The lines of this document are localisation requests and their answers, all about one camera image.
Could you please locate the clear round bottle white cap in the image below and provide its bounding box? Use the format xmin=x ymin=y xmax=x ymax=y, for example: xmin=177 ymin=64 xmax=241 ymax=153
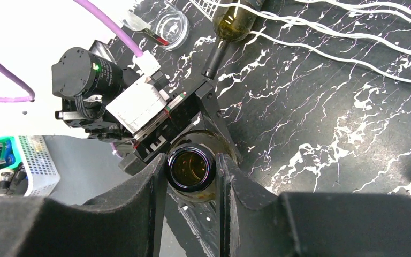
xmin=120 ymin=0 xmax=190 ymax=51

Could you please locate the white perforated storage basket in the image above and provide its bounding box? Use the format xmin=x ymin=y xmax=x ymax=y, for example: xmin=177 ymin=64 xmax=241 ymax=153
xmin=0 ymin=135 xmax=60 ymax=196

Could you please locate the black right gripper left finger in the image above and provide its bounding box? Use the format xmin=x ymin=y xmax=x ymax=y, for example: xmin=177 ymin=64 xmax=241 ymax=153
xmin=0 ymin=154 xmax=167 ymax=256

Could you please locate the dark green wine bottle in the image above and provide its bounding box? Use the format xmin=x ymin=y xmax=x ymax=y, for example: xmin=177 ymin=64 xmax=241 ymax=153
xmin=202 ymin=6 xmax=256 ymax=80

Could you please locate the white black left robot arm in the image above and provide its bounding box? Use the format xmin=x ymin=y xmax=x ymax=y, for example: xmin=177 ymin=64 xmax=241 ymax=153
xmin=51 ymin=41 xmax=242 ymax=175

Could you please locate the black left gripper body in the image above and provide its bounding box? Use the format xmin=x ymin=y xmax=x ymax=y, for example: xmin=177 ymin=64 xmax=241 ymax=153
xmin=118 ymin=79 xmax=220 ymax=175

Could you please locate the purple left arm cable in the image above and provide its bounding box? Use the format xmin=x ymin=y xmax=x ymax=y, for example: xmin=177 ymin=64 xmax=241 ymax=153
xmin=0 ymin=0 xmax=145 ymax=103

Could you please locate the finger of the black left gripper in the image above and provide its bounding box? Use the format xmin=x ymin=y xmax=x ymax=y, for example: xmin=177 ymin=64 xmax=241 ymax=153
xmin=200 ymin=90 xmax=242 ymax=164

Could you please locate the white wire wine rack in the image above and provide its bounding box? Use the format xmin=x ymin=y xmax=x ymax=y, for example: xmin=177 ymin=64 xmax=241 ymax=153
xmin=189 ymin=0 xmax=411 ymax=96

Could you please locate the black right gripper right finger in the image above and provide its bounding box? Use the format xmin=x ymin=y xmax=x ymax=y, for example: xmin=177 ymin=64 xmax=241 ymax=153
xmin=216 ymin=154 xmax=411 ymax=256

